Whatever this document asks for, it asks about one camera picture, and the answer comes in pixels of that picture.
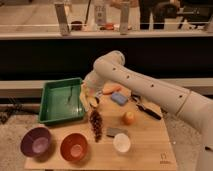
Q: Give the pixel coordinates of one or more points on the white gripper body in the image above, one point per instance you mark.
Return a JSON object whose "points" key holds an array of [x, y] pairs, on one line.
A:
{"points": [[94, 84]]}

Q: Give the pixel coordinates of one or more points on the yellow banana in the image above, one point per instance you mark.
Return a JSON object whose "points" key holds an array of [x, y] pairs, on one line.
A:
{"points": [[88, 98]]}

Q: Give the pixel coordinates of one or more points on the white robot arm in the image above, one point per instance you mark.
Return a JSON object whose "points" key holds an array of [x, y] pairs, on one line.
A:
{"points": [[191, 107]]}

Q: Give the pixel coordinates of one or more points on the white small bowl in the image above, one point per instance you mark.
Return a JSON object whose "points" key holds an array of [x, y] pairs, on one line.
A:
{"points": [[121, 143]]}

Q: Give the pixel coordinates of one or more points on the red orange bowl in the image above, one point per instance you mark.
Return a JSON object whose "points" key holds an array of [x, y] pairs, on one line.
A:
{"points": [[74, 147]]}

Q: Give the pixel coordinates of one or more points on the purple bowl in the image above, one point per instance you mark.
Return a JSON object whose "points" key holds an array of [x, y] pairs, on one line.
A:
{"points": [[36, 142]]}

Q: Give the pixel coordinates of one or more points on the orange carrot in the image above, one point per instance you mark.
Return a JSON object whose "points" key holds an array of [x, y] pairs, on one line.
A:
{"points": [[111, 89]]}

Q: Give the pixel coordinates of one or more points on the blue sponge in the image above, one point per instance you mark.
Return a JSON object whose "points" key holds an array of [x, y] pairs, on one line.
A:
{"points": [[119, 98]]}

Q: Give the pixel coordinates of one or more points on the green plastic tray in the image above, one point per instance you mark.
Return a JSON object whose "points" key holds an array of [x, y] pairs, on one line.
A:
{"points": [[60, 102]]}

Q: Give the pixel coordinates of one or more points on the brown grape bunch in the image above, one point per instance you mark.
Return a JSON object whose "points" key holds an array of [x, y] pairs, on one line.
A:
{"points": [[96, 123]]}

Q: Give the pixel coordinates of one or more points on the orange fruit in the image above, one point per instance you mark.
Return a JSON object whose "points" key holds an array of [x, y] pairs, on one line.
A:
{"points": [[128, 118]]}

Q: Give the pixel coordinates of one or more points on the grey sponge block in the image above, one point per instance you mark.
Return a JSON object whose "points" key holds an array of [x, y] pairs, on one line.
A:
{"points": [[112, 132]]}

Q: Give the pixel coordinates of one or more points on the wooden cutting board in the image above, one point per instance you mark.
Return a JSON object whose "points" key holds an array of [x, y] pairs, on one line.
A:
{"points": [[150, 145]]}

